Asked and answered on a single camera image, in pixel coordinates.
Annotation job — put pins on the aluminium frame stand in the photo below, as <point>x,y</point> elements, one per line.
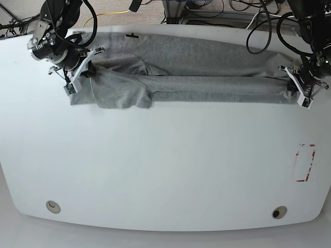
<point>173,11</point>

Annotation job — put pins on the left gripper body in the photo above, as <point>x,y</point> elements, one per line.
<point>314,67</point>

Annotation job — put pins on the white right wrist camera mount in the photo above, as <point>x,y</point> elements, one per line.
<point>80,72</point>

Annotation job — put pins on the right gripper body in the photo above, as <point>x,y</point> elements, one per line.
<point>55,46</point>

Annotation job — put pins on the right table cable grommet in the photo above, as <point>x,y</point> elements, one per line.
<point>279,212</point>

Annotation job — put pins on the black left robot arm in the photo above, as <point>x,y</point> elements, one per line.
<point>313,18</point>

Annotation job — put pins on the table cable grommet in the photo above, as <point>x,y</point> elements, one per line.
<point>279,212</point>
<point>53,207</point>

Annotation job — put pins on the left table cable grommet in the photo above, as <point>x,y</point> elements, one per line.
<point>53,207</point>

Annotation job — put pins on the red tape rectangle marking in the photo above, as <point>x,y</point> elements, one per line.
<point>303,162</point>

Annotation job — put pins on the grey T-shirt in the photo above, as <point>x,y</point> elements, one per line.
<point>141,69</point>

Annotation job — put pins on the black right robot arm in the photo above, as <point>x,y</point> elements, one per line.
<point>68,11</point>

